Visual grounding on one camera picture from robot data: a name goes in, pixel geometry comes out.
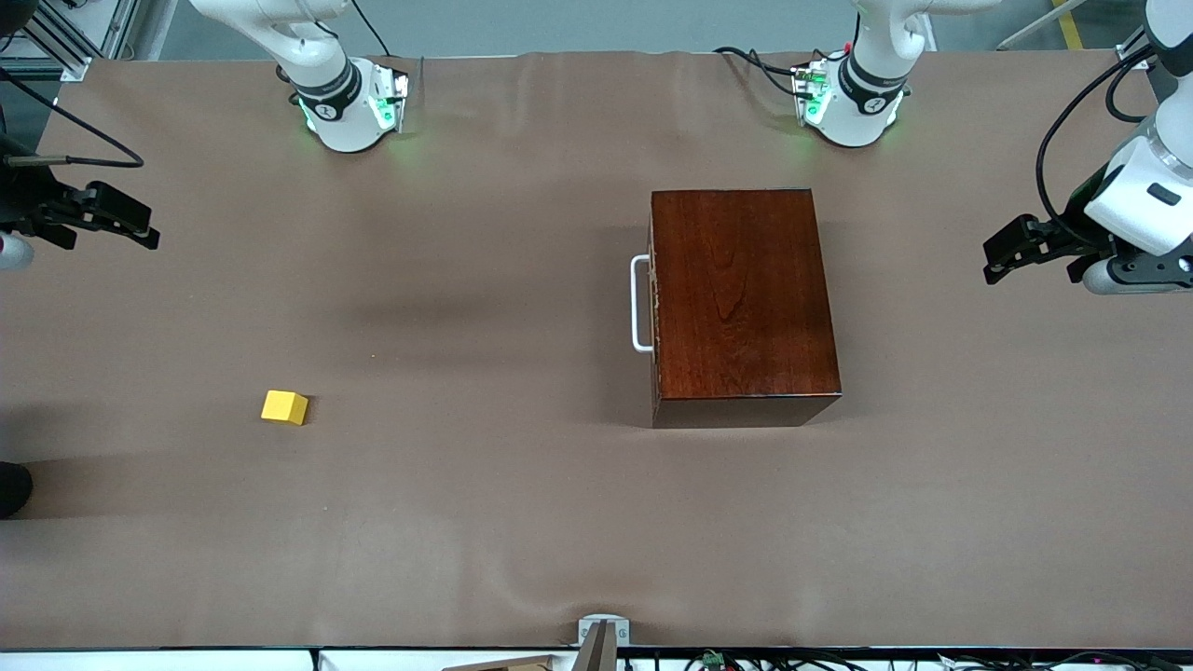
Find grey mounting post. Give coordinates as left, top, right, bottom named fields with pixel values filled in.
left=570, top=623, right=619, bottom=671

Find yellow block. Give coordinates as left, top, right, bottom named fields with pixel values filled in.
left=261, top=390, right=309, bottom=427

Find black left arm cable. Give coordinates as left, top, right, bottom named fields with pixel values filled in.
left=1035, top=47, right=1159, bottom=247

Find thin black base cable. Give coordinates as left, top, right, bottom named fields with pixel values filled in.
left=348, top=0, right=394, bottom=59

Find brown table cloth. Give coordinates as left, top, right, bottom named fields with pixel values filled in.
left=0, top=51, right=1193, bottom=650

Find black round object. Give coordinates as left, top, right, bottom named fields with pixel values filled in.
left=0, top=461, right=34, bottom=520

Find dark wooden cabinet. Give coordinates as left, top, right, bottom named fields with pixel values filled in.
left=650, top=189, right=843, bottom=430

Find wooden drawer with white handle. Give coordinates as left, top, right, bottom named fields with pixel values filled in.
left=631, top=191, right=663, bottom=426

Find aluminium frame profile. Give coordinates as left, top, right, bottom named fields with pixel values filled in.
left=0, top=0, right=141, bottom=83
left=1114, top=26, right=1157, bottom=74

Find black base cables with red plug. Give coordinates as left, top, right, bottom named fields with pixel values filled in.
left=713, top=39, right=857, bottom=100

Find silver metal clamp bracket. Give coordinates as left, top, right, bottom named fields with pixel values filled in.
left=578, top=615, right=631, bottom=647

